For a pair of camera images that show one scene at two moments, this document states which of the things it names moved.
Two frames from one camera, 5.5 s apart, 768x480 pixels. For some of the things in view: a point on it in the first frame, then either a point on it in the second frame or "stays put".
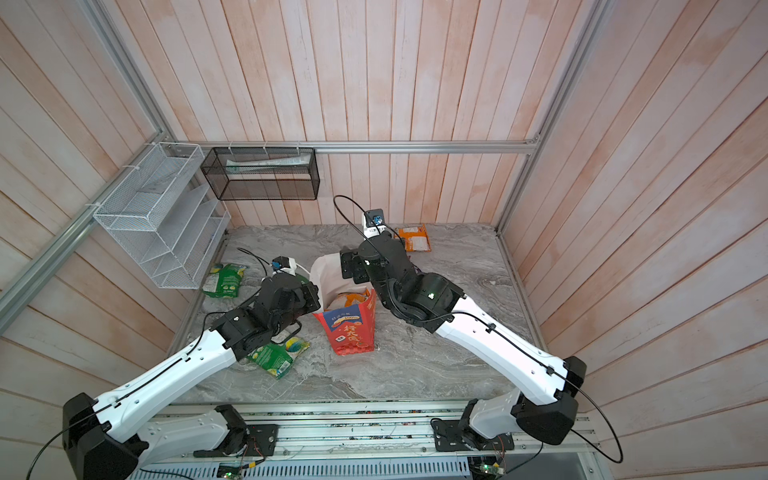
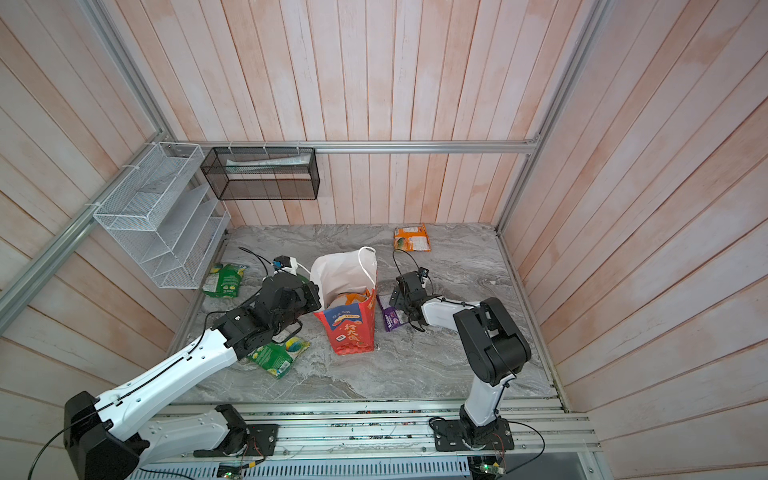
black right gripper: x=348 y=264 → x=397 y=298
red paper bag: x=347 y=312 stays put
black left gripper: x=310 y=292 stays put
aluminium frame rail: x=157 y=147 stays put
